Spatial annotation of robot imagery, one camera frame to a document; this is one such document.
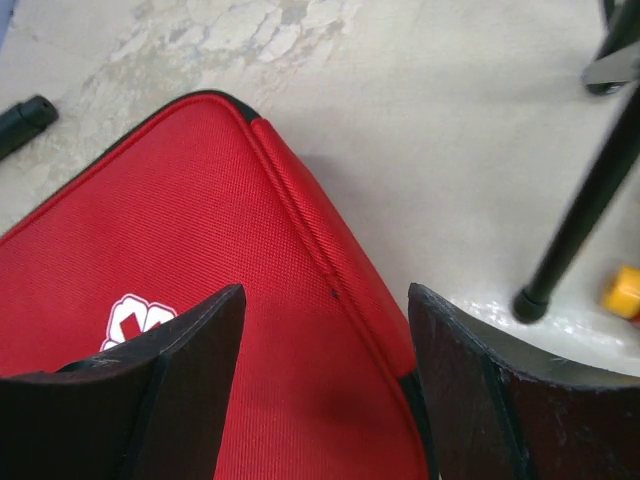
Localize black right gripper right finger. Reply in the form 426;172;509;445
408;283;639;479

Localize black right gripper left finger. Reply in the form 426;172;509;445
1;285;246;479

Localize red black medicine kit case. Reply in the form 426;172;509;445
1;91;434;479

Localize colourful toy block car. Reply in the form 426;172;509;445
601;265;640;325

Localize black music stand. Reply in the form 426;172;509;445
511;1;639;324

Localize black flashlight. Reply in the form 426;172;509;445
0;95;59;159

